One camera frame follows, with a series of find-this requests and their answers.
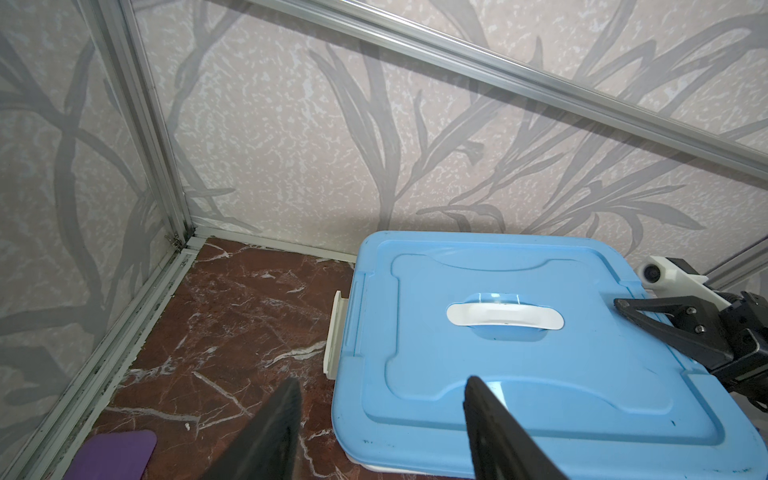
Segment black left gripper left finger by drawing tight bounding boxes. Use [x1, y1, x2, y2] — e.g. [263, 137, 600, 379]
[201, 377, 302, 479]

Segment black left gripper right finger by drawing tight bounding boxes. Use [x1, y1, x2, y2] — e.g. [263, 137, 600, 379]
[463, 376, 566, 480]

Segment purple toy shovel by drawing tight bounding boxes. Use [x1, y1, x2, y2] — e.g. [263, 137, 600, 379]
[63, 430, 157, 480]

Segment blue plastic bin lid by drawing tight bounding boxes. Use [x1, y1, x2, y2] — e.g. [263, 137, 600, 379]
[331, 231, 767, 479]

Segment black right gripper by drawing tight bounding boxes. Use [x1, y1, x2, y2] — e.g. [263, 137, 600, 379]
[614, 291, 767, 411]

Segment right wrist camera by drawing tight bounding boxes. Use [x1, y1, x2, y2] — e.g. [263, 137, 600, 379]
[635, 256, 731, 311]

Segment white plastic storage bin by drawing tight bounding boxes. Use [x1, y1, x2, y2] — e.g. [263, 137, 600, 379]
[322, 290, 768, 480]

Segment aluminium frame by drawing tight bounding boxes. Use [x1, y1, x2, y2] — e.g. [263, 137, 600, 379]
[1, 1, 767, 479]

